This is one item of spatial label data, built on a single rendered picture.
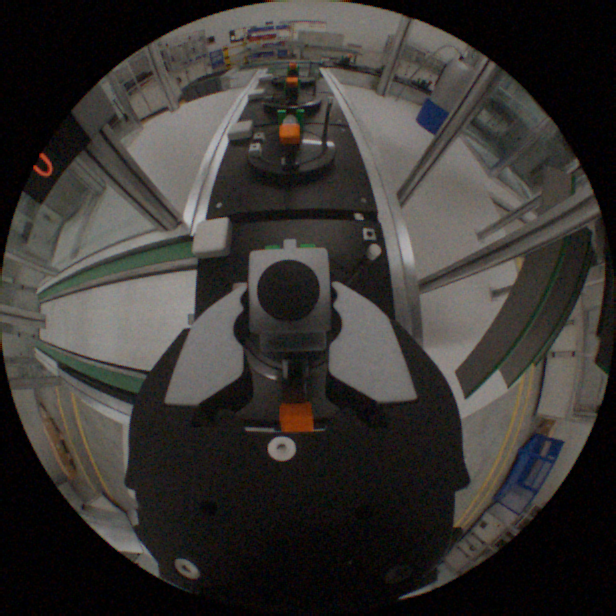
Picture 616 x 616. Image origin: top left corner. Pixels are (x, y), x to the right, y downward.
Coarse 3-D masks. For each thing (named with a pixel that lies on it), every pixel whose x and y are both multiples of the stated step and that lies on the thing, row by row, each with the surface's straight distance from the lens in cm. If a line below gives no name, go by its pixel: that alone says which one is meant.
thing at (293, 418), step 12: (288, 372) 17; (300, 372) 17; (288, 384) 12; (300, 384) 12; (288, 396) 13; (300, 396) 13; (288, 408) 13; (300, 408) 13; (288, 420) 12; (300, 420) 12; (312, 420) 13
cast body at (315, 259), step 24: (288, 240) 16; (264, 264) 11; (288, 264) 10; (312, 264) 11; (264, 288) 9; (288, 288) 9; (312, 288) 9; (264, 312) 10; (288, 312) 9; (312, 312) 10; (264, 336) 13; (288, 336) 13; (312, 336) 13
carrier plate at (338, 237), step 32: (256, 224) 26; (288, 224) 25; (320, 224) 25; (352, 224) 26; (224, 256) 25; (352, 256) 24; (384, 256) 26; (224, 288) 24; (384, 288) 24; (256, 384) 23; (320, 384) 22; (256, 416) 24; (320, 416) 24
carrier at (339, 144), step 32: (256, 128) 45; (320, 128) 44; (224, 160) 37; (256, 160) 32; (320, 160) 31; (352, 160) 36; (224, 192) 31; (256, 192) 29; (288, 192) 28; (320, 192) 29; (352, 192) 30
